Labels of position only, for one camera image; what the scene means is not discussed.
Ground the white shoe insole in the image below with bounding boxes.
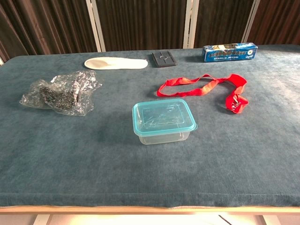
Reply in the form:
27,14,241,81
84,57,149,71

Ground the blue velvet table cloth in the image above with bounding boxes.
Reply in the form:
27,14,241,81
0,44,300,208

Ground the blue cardboard wrap box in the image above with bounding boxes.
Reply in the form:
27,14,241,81
202,42,259,63

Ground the white partition post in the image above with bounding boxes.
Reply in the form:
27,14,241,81
182,0,199,49
241,0,261,44
85,0,106,53

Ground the translucent blue plastic lid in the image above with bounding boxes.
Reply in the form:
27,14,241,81
132,98,199,137

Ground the clear plastic food container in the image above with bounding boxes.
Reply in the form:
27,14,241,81
134,126,197,146

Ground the red lanyard with metal clip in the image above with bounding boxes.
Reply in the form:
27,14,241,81
156,73,249,114

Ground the dark grey square plastic plate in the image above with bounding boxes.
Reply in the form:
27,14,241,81
151,51,178,68

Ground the crumpled clear plastic bag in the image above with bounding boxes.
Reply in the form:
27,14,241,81
19,69,103,117

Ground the white table leg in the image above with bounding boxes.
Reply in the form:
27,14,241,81
261,214,281,225
34,214,53,225

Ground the steel wool scourer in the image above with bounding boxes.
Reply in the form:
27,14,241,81
39,79,82,110

